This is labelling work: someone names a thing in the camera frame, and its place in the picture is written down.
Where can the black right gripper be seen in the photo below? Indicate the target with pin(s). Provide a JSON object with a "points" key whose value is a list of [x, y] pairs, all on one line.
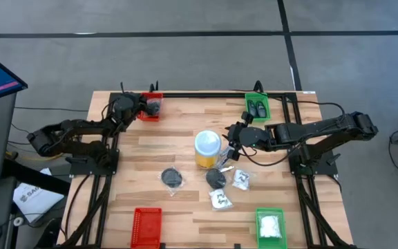
{"points": [[251, 136]]}

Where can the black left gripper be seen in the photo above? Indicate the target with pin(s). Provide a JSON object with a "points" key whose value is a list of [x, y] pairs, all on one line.
{"points": [[130, 105]]}

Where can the black disc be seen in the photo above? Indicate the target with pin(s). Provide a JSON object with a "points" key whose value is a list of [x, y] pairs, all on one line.
{"points": [[171, 177], [215, 178], [155, 106]]}

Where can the yellow label disinfecting wipes canister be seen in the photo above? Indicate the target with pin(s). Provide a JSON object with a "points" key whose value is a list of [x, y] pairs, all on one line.
{"points": [[207, 148]]}

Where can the small black oblong item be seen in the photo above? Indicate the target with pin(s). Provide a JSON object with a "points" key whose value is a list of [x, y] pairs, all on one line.
{"points": [[261, 109], [252, 108]]}

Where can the white pads bag with writing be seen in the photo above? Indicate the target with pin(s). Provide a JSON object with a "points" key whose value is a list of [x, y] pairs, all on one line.
{"points": [[241, 180], [220, 200]]}

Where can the white cotton balls bag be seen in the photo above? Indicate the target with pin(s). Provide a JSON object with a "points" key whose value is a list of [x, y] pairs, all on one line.
{"points": [[269, 226]]}

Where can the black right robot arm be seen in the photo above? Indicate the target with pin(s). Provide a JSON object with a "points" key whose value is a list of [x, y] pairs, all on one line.
{"points": [[323, 129]]}

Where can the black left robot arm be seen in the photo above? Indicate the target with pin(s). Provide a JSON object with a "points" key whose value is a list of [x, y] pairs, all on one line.
{"points": [[67, 135]]}

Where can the red plastic basket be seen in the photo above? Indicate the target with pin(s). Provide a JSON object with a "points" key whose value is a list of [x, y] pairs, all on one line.
{"points": [[146, 228], [147, 119]]}

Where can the green plastic basket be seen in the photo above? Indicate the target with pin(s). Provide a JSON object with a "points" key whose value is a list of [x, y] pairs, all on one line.
{"points": [[269, 211], [257, 119]]}

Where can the white table label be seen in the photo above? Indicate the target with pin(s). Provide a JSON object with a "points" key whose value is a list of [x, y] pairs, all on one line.
{"points": [[308, 92]]}

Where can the white paper booklet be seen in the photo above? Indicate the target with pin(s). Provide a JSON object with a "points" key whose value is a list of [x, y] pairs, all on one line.
{"points": [[36, 198]]}

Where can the white tape roll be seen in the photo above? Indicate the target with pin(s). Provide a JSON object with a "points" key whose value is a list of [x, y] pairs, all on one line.
{"points": [[18, 221]]}

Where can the black aluminium rig frame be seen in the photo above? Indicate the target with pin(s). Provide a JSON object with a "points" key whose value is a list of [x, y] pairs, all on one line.
{"points": [[199, 95]]}

